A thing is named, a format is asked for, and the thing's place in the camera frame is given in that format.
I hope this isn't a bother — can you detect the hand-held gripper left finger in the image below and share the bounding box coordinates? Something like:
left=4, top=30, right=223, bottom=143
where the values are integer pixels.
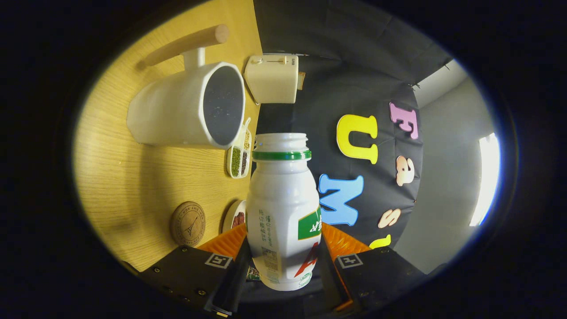
left=140, top=223, right=253, bottom=317

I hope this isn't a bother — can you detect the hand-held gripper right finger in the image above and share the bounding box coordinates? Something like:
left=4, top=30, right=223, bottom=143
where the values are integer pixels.
left=318, top=223, right=428, bottom=315

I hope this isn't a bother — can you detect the round cork coaster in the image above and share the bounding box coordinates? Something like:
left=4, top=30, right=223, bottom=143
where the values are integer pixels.
left=170, top=201, right=206, bottom=247

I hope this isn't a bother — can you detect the white juice bottle green ring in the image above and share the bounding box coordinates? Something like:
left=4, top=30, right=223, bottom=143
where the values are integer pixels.
left=245, top=133, right=322, bottom=292

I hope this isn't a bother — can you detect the white cup wooden handle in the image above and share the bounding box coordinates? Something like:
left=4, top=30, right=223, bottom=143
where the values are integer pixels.
left=127, top=24, right=246, bottom=150

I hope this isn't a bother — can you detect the white round plate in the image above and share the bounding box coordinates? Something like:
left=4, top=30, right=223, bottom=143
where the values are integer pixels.
left=221, top=199, right=248, bottom=234

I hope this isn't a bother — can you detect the wooden table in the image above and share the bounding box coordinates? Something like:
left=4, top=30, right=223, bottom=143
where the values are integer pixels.
left=73, top=0, right=264, bottom=272

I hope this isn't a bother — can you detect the white divided bean dish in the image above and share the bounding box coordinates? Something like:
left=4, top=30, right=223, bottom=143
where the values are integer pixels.
left=226, top=117, right=253, bottom=179

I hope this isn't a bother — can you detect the ceiling light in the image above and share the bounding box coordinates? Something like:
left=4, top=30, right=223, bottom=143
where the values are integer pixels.
left=470, top=133, right=500, bottom=227

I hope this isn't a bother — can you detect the black backdrop cloth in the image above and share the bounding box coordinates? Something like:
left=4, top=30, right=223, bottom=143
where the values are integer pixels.
left=252, top=0, right=452, bottom=277

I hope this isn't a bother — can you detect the cream toaster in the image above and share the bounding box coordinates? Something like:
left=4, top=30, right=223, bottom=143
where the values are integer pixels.
left=244, top=53, right=299, bottom=105

